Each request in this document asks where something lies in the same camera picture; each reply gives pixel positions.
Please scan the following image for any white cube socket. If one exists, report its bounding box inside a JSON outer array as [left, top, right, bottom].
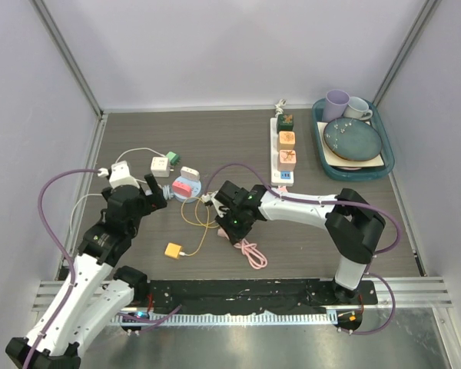
[[150, 156, 171, 178]]

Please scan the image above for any red pink charger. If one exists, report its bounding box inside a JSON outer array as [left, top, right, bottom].
[[172, 181, 192, 198]]

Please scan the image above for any white charger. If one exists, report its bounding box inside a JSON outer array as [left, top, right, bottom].
[[181, 166, 200, 181]]

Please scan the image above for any pink cord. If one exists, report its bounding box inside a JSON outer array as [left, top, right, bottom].
[[217, 226, 269, 270]]

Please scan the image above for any white multicolour power strip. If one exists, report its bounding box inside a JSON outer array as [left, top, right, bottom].
[[269, 99, 297, 187]]

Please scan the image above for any pink cube socket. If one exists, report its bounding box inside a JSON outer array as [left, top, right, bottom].
[[277, 150, 297, 171]]

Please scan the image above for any orange cube socket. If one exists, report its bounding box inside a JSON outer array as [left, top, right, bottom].
[[277, 131, 296, 151]]

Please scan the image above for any dark green cube socket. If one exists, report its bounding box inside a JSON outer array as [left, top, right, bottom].
[[277, 114, 294, 132]]

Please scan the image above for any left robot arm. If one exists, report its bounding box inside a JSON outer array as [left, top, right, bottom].
[[5, 165, 167, 368]]

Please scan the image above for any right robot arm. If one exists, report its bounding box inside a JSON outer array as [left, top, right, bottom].
[[204, 181, 386, 304]]

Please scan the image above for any green plug adapter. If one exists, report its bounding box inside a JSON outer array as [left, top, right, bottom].
[[165, 151, 181, 167]]

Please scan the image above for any round light blue socket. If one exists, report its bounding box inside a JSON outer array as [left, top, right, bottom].
[[161, 176, 202, 204]]

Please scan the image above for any yellow charger block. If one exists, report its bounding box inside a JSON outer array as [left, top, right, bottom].
[[164, 243, 182, 259]]

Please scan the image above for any dark blue plate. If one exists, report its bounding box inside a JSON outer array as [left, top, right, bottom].
[[323, 118, 383, 161]]

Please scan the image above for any purple cup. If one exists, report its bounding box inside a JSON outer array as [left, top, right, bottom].
[[322, 89, 350, 122]]

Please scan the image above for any cream square plate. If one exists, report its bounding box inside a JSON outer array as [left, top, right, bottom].
[[317, 122, 384, 168]]

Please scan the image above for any grey blue mug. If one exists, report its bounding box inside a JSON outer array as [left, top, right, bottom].
[[343, 96, 373, 121]]

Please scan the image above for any teal plastic tray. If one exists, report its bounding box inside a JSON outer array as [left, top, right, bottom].
[[310, 98, 395, 181]]

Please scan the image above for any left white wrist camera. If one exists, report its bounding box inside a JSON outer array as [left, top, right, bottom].
[[97, 161, 140, 189]]

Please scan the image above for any yellow charging cable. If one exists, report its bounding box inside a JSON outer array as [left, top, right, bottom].
[[179, 195, 220, 258]]

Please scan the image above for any black mounting base plate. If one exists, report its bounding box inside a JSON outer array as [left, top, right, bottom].
[[149, 278, 378, 315]]

